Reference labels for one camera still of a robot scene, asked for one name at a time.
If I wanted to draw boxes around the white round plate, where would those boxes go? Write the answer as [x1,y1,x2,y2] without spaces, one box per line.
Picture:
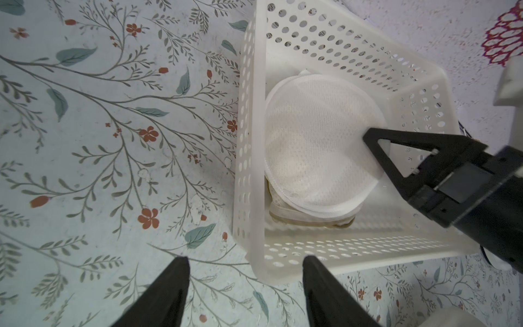
[264,70,387,227]

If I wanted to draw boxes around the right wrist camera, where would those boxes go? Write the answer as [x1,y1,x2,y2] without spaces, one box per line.
[493,56,523,151]

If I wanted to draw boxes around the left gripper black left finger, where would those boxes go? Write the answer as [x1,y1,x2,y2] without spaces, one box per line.
[113,257,190,327]

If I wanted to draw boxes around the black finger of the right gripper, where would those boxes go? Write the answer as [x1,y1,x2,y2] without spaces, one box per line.
[363,128,487,200]

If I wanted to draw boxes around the white perforated plastic basket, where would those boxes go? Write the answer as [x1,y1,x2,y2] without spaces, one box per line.
[233,1,478,285]

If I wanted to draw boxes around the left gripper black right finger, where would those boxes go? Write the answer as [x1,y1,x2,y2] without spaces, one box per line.
[302,256,379,327]

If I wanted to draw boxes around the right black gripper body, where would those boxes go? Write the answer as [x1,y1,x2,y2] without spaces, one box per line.
[407,147,522,272]

